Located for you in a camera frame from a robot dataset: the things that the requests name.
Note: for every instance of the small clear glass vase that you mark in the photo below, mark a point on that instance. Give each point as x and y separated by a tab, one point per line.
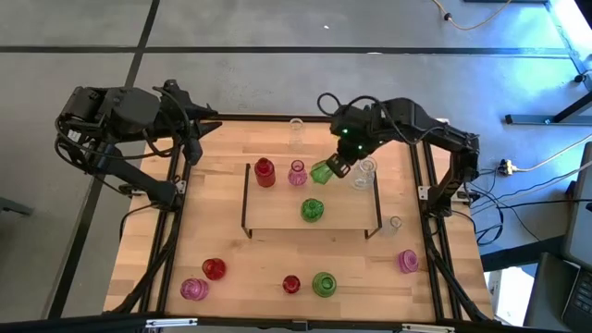
392	226

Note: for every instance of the large clear glass vase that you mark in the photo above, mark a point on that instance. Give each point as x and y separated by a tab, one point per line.
364	176

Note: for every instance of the large pink ribbed glass vase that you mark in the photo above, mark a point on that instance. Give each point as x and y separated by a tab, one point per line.
194	289

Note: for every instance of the large green patterned glass vase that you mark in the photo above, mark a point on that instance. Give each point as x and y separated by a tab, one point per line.
324	284

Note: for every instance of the pink diamond-cut glass vase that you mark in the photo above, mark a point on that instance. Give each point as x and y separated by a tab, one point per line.
297	176

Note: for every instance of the tall clear glass vase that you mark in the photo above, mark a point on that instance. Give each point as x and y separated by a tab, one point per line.
296	134

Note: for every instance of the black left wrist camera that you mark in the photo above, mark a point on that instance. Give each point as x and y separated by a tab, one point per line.
194	150

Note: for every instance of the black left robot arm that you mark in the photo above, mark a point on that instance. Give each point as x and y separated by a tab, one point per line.
129	111

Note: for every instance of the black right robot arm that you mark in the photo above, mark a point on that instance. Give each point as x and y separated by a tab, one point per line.
439	134

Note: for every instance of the black desk foot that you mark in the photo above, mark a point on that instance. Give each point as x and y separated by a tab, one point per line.
518	256
532	119

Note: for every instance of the small pink ribbed glass vase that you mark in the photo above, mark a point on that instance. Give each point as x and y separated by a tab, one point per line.
408	261

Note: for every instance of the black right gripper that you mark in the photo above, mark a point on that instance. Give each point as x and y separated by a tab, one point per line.
358	131

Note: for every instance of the dark laptop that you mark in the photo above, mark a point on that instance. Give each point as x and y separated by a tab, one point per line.
580	300

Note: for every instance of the round green glass vase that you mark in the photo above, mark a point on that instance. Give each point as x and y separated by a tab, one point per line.
312	210

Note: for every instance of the black aluminium table frame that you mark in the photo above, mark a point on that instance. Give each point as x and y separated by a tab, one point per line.
259	117

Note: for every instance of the dark computer monitor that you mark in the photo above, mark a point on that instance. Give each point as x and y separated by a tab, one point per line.
578	222

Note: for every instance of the wooden shelf with black legs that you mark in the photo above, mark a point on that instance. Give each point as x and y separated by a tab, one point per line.
277	208

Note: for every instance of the red long-necked glass vase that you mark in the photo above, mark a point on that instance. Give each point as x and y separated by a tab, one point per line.
264	176

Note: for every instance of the slim green glass vase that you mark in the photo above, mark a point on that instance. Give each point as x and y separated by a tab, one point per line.
319	174

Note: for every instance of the silver bracket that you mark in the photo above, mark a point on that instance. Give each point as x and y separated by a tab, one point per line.
427	328
171	322

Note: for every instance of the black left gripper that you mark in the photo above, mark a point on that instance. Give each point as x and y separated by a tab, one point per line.
173	111

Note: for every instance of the red wide-mouthed glass vase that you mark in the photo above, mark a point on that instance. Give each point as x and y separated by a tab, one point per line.
213	268

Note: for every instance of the red ribbed cylinder glass vase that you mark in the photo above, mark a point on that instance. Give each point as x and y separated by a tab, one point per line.
291	284

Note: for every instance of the white and yellow power strip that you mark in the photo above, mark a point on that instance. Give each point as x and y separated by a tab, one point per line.
507	167

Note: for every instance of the grey metal foot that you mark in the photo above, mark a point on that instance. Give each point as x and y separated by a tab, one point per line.
14	205

